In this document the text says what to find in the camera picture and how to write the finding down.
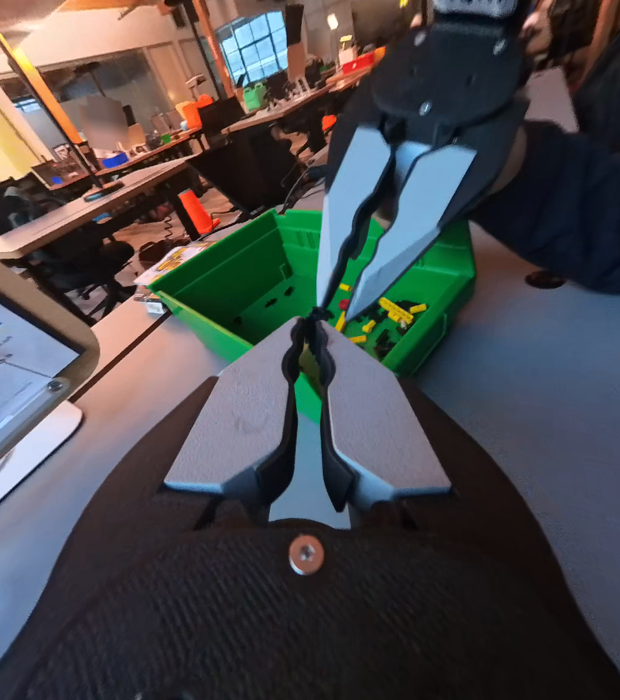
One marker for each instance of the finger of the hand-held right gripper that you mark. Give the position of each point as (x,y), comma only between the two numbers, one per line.
(348,197)
(424,197)

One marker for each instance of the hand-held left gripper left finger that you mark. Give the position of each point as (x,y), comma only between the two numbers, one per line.
(233,432)

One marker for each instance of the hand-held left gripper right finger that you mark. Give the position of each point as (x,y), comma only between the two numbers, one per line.
(381,432)

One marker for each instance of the pile of lego pieces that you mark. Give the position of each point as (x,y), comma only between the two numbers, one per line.
(394,310)

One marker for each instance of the black lego tread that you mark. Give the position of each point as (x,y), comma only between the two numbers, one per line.
(312,328)

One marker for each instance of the green plastic bin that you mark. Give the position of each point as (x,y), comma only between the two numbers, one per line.
(222,279)

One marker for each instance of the person's right forearm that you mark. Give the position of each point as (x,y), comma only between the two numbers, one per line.
(572,219)

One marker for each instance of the lego instruction booklet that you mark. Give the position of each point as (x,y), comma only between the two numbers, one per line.
(178,257)

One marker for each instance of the person's right hand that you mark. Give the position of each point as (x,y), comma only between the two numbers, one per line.
(512,164)

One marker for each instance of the large black panel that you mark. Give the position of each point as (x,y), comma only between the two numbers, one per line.
(249,169)

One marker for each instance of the green plastic jug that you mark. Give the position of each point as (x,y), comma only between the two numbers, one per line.
(255,97)

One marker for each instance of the orange traffic cone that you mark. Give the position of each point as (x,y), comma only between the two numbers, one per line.
(198,210)

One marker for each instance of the orange crate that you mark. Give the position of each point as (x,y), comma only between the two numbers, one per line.
(198,112)

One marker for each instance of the large paned window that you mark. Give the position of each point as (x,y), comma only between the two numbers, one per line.
(252,46)

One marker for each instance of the wooden document stand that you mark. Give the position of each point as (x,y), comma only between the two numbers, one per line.
(69,328)

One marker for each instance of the white stand base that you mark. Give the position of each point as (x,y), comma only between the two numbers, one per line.
(25,465)

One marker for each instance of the black swivel office chair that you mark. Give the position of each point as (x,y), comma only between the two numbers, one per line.
(85,257)

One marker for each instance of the printed instruction sheet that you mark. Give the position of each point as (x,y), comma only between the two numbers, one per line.
(3,372)

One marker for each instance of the black pole stand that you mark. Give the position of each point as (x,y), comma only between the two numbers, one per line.
(103,192)

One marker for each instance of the grey background desk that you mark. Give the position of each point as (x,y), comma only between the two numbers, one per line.
(69,213)

